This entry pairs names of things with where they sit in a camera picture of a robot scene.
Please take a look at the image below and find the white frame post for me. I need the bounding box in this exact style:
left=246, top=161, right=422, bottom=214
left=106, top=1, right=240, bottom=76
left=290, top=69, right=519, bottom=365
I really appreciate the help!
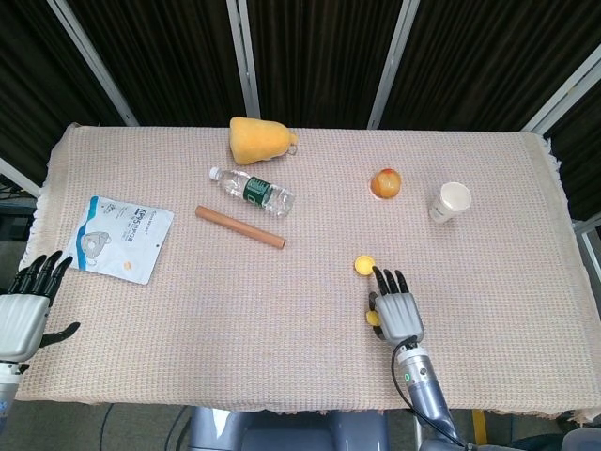
left=366, top=0, right=421, bottom=130
left=0, top=157, right=42, bottom=199
left=519, top=44, right=601, bottom=138
left=46, top=0, right=140, bottom=127
left=225, top=0, right=262, bottom=121

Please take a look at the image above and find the brown wooden rod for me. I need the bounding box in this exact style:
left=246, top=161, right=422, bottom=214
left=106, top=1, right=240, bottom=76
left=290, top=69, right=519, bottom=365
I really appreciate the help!
left=194, top=205, right=287, bottom=252

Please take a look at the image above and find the dark pleated curtain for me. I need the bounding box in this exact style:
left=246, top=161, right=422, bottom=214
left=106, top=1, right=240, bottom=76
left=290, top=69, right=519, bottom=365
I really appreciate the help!
left=0, top=0, right=601, bottom=222

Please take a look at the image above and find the blue white mask package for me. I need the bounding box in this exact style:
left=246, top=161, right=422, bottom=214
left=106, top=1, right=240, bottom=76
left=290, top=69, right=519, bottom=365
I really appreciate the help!
left=65, top=195, right=176, bottom=286

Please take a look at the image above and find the clear green-label water bottle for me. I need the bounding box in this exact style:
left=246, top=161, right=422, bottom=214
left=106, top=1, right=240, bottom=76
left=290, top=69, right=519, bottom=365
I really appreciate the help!
left=208, top=166, right=296, bottom=218

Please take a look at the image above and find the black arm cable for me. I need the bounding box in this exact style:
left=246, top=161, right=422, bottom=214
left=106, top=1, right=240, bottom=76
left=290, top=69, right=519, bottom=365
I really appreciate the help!
left=391, top=334, right=465, bottom=446

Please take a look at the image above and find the right black grey robot hand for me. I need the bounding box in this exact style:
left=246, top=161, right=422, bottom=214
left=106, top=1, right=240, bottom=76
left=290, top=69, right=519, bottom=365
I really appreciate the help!
left=367, top=265, right=426, bottom=350

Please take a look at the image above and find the yellow plush toy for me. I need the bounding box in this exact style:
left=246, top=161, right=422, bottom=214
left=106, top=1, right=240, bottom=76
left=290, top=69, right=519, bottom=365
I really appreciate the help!
left=228, top=117, right=300, bottom=166

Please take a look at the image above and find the apple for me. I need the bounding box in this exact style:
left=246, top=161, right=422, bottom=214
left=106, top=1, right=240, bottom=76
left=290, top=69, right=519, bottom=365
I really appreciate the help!
left=369, top=167, right=404, bottom=200

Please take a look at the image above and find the beige woven tablecloth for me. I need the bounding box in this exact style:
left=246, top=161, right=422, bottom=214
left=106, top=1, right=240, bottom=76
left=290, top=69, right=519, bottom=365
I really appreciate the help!
left=13, top=122, right=601, bottom=424

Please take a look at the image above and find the left black grey robot hand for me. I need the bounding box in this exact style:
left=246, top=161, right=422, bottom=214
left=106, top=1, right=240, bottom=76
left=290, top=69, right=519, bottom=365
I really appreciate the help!
left=0, top=250, right=82, bottom=364

